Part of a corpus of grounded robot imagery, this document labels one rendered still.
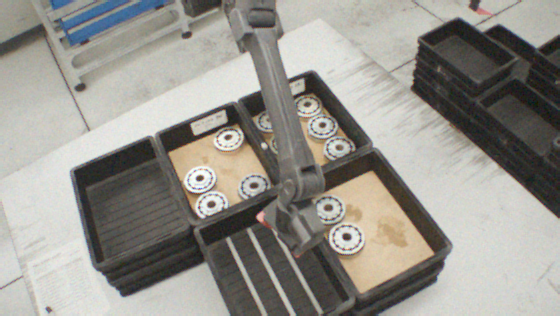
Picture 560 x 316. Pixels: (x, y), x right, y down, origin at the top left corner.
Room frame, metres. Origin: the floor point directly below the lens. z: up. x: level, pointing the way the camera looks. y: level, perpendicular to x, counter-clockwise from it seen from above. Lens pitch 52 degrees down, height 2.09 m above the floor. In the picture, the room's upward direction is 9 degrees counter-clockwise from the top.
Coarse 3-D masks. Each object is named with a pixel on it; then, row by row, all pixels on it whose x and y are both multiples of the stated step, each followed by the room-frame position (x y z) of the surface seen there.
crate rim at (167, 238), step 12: (132, 144) 1.05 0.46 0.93; (156, 144) 1.04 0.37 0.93; (108, 156) 1.02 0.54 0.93; (72, 168) 0.99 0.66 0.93; (72, 180) 0.94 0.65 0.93; (168, 180) 0.89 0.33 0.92; (180, 204) 0.79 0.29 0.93; (84, 216) 0.80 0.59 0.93; (84, 228) 0.75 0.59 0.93; (180, 228) 0.71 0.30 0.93; (156, 240) 0.68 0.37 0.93; (168, 240) 0.68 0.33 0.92; (132, 252) 0.66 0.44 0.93; (144, 252) 0.66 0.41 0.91; (96, 264) 0.63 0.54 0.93; (108, 264) 0.63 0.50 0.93
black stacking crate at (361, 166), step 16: (368, 160) 0.87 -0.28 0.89; (336, 176) 0.84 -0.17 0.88; (352, 176) 0.85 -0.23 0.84; (384, 176) 0.82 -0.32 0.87; (400, 192) 0.74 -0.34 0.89; (416, 208) 0.66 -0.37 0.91; (416, 224) 0.65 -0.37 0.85; (432, 240) 0.58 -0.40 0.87; (432, 272) 0.50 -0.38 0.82; (400, 288) 0.47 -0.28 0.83; (368, 304) 0.44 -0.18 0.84
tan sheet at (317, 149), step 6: (324, 108) 1.17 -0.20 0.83; (324, 114) 1.14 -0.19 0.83; (306, 126) 1.10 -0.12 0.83; (306, 132) 1.07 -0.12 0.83; (342, 132) 1.05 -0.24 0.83; (270, 138) 1.07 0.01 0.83; (306, 138) 1.05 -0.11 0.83; (312, 144) 1.02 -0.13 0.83; (318, 144) 1.01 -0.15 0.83; (324, 144) 1.01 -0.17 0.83; (312, 150) 0.99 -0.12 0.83; (318, 150) 0.99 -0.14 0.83; (318, 156) 0.96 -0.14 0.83; (318, 162) 0.94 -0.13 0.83; (324, 162) 0.93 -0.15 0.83
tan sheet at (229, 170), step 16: (192, 144) 1.10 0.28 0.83; (208, 144) 1.09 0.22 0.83; (176, 160) 1.04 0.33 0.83; (192, 160) 1.03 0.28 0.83; (208, 160) 1.02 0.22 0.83; (224, 160) 1.01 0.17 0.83; (240, 160) 1.00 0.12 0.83; (256, 160) 0.99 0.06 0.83; (224, 176) 0.94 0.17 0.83; (240, 176) 0.93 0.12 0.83; (224, 192) 0.88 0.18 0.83
